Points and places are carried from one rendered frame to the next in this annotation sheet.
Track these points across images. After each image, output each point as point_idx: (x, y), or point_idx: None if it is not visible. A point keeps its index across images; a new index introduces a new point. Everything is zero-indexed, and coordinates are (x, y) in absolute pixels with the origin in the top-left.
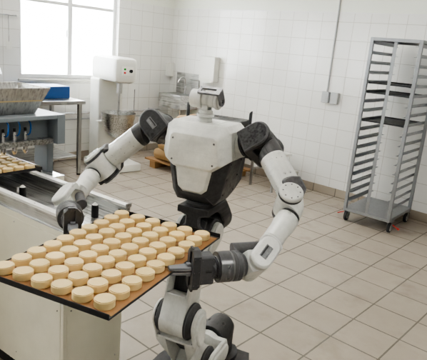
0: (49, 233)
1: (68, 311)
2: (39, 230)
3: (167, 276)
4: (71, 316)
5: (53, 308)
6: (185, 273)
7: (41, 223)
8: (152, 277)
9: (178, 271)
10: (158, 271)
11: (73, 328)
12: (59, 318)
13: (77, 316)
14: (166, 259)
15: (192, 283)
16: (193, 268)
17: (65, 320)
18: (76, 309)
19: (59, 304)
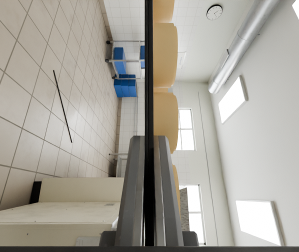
0: (110, 218)
1: (29, 230)
2: (112, 215)
3: (152, 88)
4: (21, 234)
5: (39, 220)
6: (139, 201)
7: (117, 216)
8: (163, 34)
9: (155, 163)
10: (158, 99)
11: (5, 238)
12: (26, 222)
13: (16, 243)
14: (176, 171)
15: (25, 251)
16: (196, 247)
17: (21, 226)
18: (24, 242)
19: (41, 222)
